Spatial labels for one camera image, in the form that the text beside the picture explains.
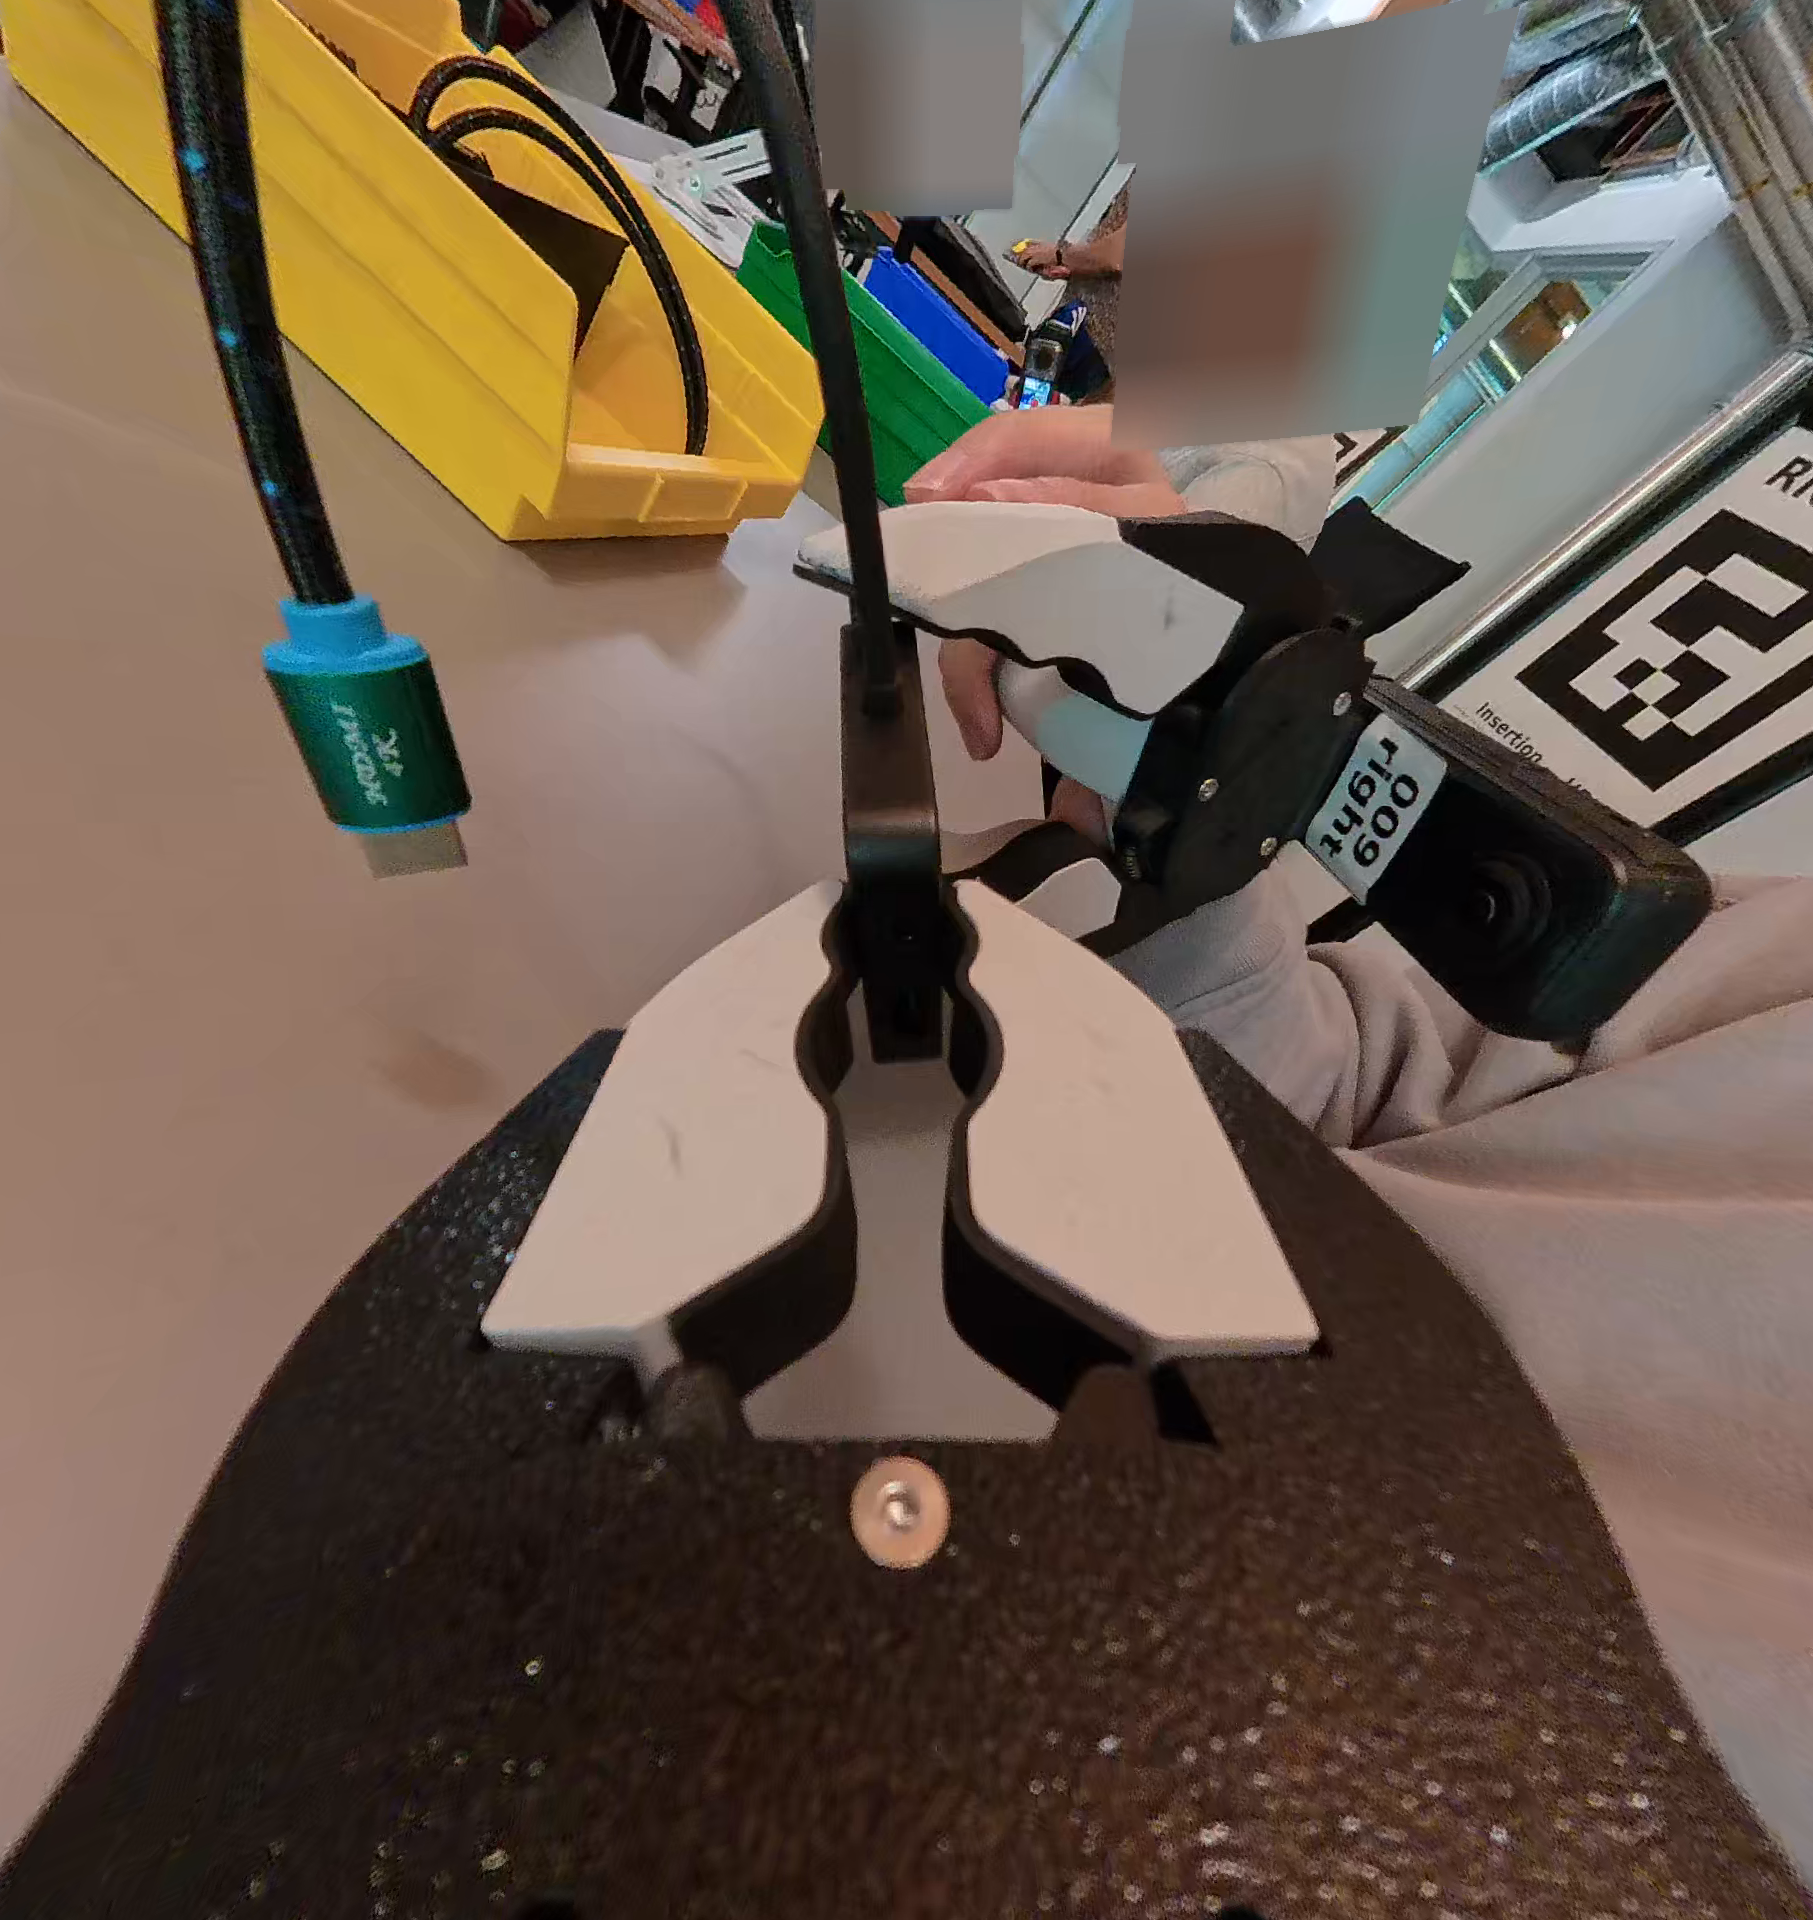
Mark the person's left forearm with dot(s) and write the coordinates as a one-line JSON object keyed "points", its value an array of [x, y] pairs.
{"points": [[1238, 992]]}

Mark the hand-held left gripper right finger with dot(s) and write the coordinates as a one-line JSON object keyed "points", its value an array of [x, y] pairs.
{"points": [[1100, 1156]]}

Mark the person's right forearm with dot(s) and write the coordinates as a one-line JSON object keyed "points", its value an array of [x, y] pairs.
{"points": [[1250, 488]]}

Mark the white plastic part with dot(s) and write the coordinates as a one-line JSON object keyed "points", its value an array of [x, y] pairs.
{"points": [[719, 188]]}

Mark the person's right hand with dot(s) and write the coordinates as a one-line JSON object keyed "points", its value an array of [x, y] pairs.
{"points": [[1058, 459]]}

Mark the blue plastic bin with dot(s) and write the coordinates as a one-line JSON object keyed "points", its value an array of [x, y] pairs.
{"points": [[935, 315]]}

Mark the green plastic bin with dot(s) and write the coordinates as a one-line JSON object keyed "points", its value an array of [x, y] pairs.
{"points": [[920, 404]]}

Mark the black and white tag poster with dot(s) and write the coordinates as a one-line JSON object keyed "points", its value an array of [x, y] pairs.
{"points": [[1718, 630]]}

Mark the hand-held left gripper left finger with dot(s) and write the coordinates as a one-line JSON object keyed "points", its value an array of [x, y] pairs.
{"points": [[682, 1156]]}

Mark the large yellow plastic bin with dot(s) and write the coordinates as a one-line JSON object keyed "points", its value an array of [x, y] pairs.
{"points": [[398, 300]]}

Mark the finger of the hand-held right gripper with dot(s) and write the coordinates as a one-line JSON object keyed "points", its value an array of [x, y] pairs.
{"points": [[1058, 586], [1086, 743]]}

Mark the silver spiral air duct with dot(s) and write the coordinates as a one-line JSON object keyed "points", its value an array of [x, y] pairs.
{"points": [[1745, 152]]}

